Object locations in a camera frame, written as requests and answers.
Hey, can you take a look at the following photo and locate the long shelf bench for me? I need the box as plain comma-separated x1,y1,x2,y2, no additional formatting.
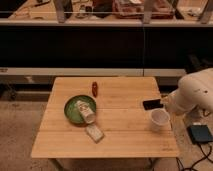
0,0,213,77

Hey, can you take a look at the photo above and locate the black cable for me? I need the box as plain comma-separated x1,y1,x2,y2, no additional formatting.
175,142,213,171

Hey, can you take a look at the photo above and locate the green plate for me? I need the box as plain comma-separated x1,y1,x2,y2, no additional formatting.
64,95,96,124

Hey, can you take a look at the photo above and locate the red chili pepper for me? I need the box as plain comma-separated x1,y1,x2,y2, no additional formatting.
92,82,98,97

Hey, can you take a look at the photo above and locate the white cup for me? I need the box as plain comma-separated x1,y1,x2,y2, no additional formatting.
149,108,170,132

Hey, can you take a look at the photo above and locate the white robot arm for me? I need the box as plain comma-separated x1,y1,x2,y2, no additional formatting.
166,68,213,115

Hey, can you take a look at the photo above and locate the wooden table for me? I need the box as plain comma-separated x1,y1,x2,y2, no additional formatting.
31,77,179,158

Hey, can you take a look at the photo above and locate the black smartphone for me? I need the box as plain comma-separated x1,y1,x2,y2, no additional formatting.
143,99,163,110

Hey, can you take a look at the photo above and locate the dark blue box device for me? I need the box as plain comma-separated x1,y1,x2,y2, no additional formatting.
187,125,213,144

